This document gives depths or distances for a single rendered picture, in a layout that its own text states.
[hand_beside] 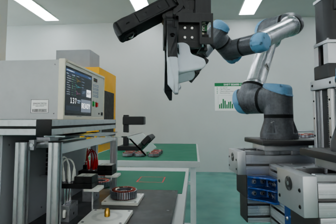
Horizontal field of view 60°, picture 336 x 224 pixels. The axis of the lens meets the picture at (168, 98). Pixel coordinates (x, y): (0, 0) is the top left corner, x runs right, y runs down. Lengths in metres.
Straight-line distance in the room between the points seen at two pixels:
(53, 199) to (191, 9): 0.65
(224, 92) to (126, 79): 2.17
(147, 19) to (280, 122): 0.86
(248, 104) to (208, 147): 5.08
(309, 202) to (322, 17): 0.64
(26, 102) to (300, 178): 0.85
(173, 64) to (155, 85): 6.00
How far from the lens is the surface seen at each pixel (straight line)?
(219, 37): 1.20
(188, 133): 6.34
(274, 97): 1.25
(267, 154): 1.22
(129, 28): 0.50
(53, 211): 0.93
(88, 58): 5.15
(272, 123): 1.25
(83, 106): 1.18
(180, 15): 0.50
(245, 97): 1.32
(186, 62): 0.45
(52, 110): 1.04
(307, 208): 0.74
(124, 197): 1.27
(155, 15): 0.51
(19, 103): 1.10
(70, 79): 1.08
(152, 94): 6.42
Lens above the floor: 1.12
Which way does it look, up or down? 4 degrees up
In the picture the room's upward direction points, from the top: straight up
